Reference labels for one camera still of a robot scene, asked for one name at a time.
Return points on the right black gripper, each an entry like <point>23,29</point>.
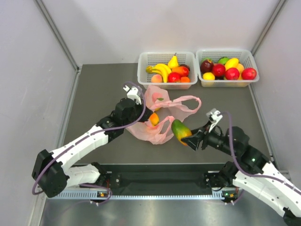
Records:
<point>194,141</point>

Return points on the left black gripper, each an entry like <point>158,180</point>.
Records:
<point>146,114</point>

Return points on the green orange mango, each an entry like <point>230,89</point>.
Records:
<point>180,130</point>

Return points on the pink plastic bag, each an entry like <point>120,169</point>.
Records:
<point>167,110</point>

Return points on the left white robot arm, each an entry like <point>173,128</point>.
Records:
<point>54,171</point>

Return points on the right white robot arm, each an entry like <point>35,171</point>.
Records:
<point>251,171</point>

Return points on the yellow orange fruit in bag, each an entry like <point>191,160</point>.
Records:
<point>154,119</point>

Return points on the peach fruit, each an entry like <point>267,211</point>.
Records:
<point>157,78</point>

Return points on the red apple in left basket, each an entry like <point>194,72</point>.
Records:
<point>174,77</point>

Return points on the yellow banana bunch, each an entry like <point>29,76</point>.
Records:
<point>161,69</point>

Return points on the orange tangerine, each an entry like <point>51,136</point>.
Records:
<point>185,79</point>

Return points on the left white plastic basket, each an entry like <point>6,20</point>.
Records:
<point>154,58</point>

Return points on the white plastic basket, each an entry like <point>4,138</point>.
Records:
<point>246,60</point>
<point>154,58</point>

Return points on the yellow pear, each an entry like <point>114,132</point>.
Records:
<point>173,63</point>

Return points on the dark plum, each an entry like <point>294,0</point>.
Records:
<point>186,66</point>

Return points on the yellow lemon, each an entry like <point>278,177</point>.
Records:
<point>209,76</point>

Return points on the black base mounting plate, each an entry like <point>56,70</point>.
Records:
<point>161,179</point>

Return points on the red apple middle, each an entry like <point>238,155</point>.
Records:
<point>218,70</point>

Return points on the dark red apple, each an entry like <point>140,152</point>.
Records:
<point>206,66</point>

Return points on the right white plastic basket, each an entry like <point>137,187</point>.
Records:
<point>246,60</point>

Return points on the red apple front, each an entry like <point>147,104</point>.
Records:
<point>232,74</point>

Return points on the green lime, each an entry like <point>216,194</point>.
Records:
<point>223,60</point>

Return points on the red apple right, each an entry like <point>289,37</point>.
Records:
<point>249,74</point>

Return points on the yellow mango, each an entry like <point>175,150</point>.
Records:
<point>232,63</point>

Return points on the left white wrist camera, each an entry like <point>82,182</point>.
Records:
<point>133,93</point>

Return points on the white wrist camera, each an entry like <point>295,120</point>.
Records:
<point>133,93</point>
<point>214,117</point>

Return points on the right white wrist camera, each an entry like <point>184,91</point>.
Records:
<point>214,117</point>

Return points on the grey slotted cable duct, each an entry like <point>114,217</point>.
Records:
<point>96,194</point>

